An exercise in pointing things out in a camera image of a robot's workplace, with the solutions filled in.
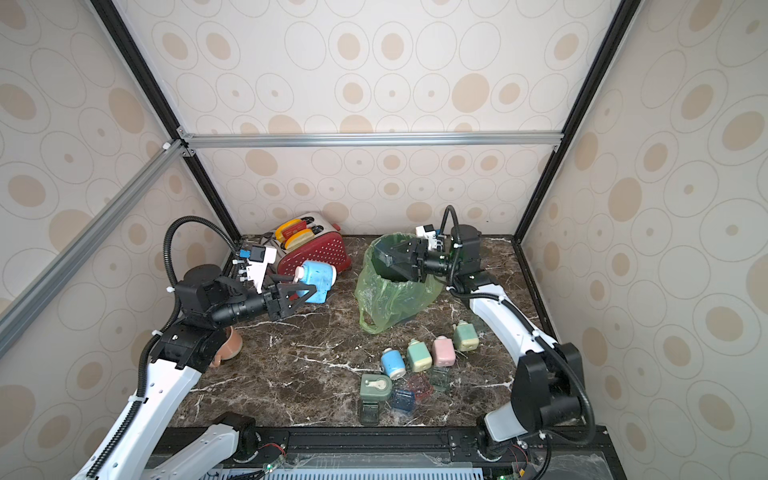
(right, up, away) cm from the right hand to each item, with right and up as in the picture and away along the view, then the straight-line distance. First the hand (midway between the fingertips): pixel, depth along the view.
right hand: (383, 263), depth 71 cm
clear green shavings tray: (+16, -33, +14) cm, 39 cm away
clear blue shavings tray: (+5, -38, +10) cm, 39 cm away
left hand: (-14, -5, -9) cm, 18 cm away
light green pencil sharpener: (+10, -25, +11) cm, 29 cm away
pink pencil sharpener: (+17, -25, +12) cm, 32 cm away
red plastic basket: (-19, +5, +26) cm, 33 cm away
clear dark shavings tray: (-4, -39, +7) cm, 40 cm away
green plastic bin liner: (+1, -9, +7) cm, 11 cm away
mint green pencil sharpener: (+23, -21, +14) cm, 34 cm away
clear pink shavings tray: (+10, -34, +12) cm, 38 cm away
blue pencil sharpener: (+2, -27, +8) cm, 28 cm away
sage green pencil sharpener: (-2, -32, +5) cm, 32 cm away
